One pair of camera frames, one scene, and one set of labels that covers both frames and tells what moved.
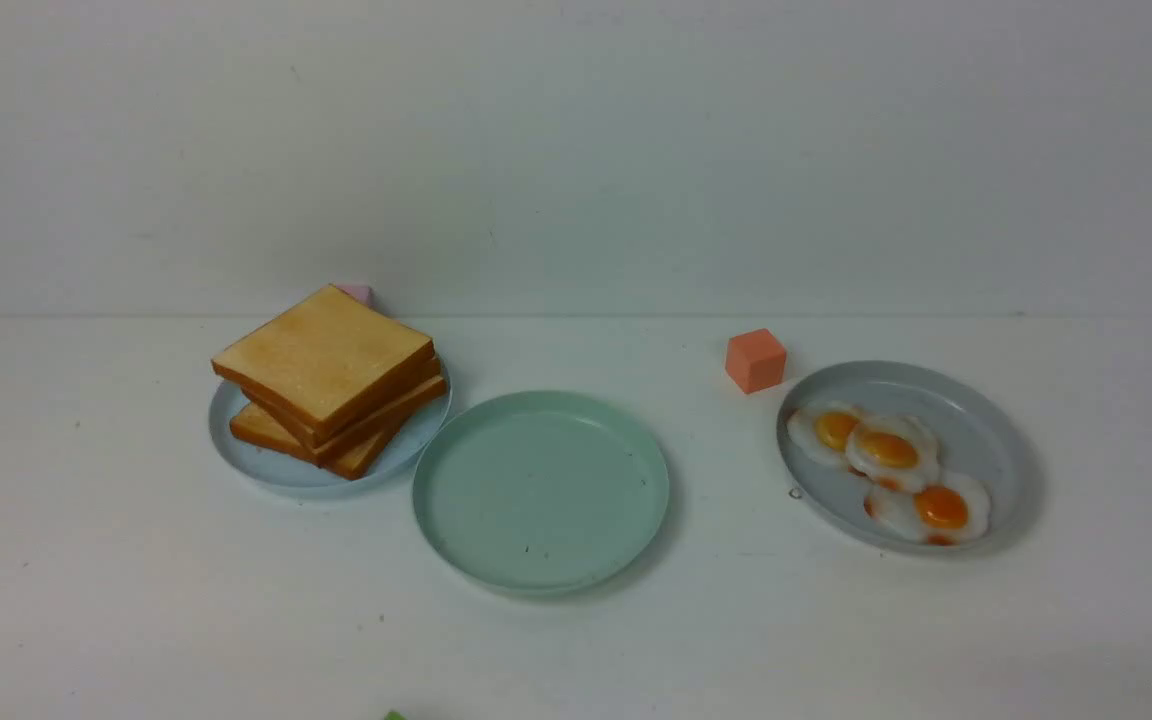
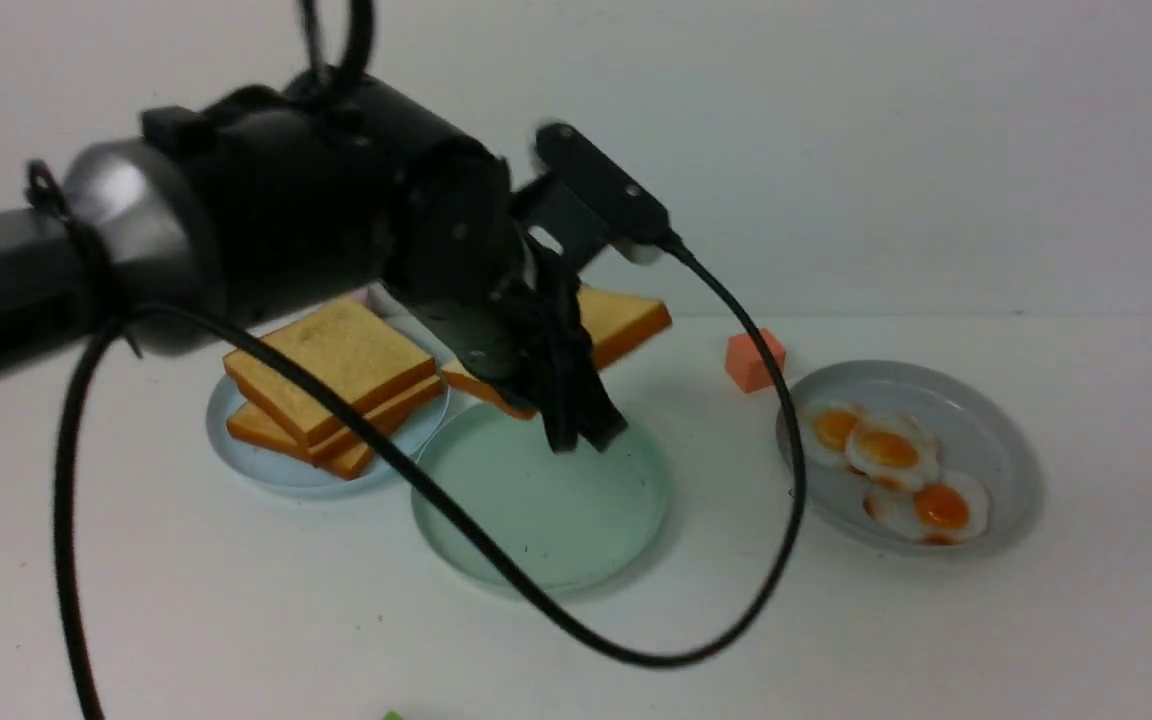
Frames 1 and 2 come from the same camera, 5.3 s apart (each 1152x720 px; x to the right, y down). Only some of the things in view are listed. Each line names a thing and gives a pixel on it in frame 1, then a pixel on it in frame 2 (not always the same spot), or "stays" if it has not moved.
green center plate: (542, 492) stays
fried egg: (897, 451) stays
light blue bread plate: (397, 450) stays
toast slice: (323, 356) to (617, 322)
